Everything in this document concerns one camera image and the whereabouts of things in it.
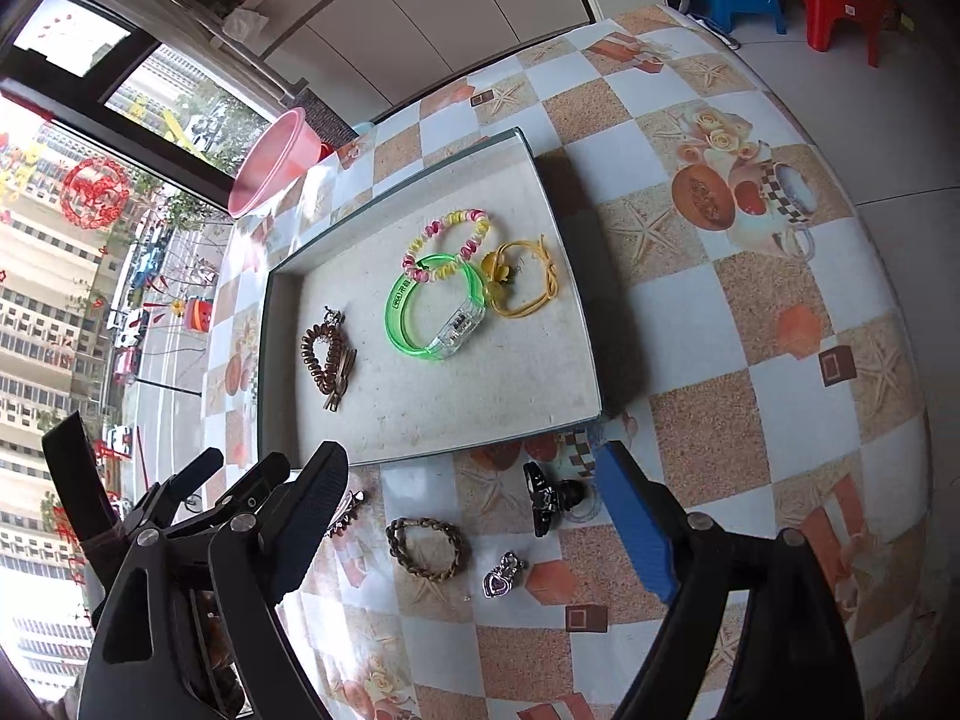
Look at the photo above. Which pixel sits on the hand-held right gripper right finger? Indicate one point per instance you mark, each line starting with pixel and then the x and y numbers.
pixel 637 532

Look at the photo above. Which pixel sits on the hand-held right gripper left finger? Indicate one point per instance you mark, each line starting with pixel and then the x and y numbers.
pixel 315 525

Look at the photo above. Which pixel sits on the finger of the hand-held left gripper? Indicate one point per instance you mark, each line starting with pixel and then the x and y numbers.
pixel 259 484
pixel 196 476

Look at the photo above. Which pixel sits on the metal rabbit hair clip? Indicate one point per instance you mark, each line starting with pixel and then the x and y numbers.
pixel 345 514

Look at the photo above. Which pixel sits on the brown barrette hair clip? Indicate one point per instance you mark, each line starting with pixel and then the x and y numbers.
pixel 341 386

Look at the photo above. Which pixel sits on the shallow grey tray box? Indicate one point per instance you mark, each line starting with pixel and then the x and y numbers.
pixel 465 390

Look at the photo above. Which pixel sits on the green translucent bangle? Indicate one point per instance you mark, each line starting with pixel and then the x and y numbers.
pixel 461 326

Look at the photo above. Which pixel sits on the black claw hair clip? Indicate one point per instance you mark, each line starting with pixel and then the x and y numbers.
pixel 544 499

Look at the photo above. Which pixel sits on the silver heart pendant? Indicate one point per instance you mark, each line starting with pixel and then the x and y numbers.
pixel 499 581

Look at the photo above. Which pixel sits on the round red paper-cut sticker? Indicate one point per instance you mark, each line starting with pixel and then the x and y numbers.
pixel 96 191

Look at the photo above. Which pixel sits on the pink plastic basin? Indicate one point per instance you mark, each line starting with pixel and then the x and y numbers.
pixel 270 157

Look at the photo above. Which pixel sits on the white cloth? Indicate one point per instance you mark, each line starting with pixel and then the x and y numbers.
pixel 246 24

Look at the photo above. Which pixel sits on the white kitchen cabinet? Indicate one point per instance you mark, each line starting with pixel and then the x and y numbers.
pixel 420 15

